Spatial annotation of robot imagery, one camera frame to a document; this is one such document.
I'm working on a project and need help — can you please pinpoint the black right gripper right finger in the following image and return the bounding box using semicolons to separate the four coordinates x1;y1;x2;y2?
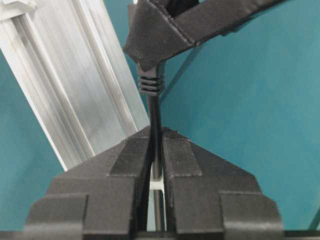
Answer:
162;128;284;240

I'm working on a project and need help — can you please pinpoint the silver aluminium rail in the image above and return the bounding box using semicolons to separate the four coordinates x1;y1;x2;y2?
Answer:
0;0;149;170

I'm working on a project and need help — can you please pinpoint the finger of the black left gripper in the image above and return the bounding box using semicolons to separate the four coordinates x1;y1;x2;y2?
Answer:
160;0;283;48
123;0;194;72

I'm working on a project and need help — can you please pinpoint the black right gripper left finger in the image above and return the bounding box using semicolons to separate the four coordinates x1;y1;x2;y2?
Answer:
22;127;152;240

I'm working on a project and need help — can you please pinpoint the black USB cable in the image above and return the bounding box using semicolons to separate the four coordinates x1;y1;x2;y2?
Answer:
136;62;167;232

